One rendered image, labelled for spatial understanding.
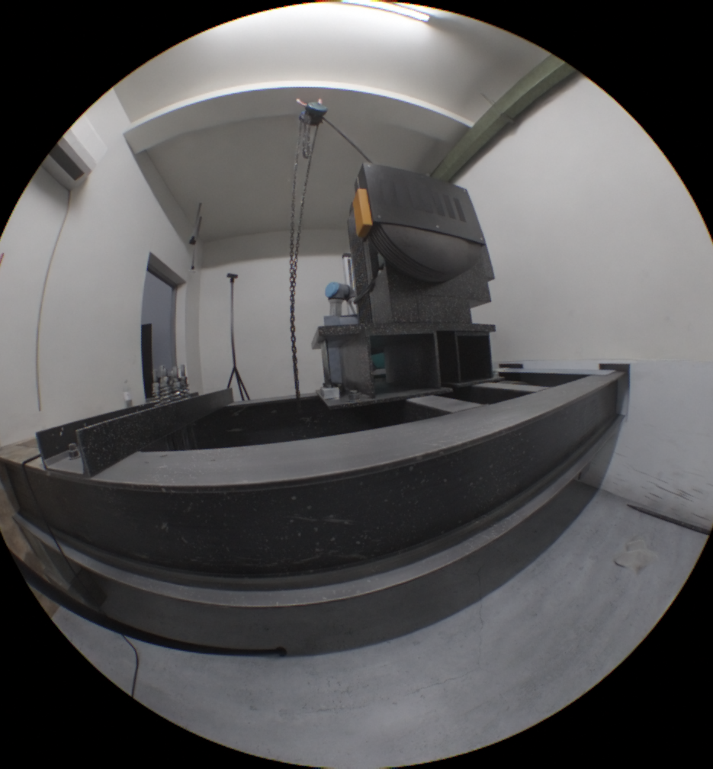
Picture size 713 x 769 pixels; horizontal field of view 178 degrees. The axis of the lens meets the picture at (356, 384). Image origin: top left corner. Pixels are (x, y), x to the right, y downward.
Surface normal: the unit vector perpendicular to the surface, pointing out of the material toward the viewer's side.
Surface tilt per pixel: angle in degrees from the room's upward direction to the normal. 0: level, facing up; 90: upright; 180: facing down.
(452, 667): 0
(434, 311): 90
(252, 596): 0
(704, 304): 90
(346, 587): 0
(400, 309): 90
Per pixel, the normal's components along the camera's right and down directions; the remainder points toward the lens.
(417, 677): -0.10, -0.99
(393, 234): 0.24, 0.06
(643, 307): -0.97, 0.11
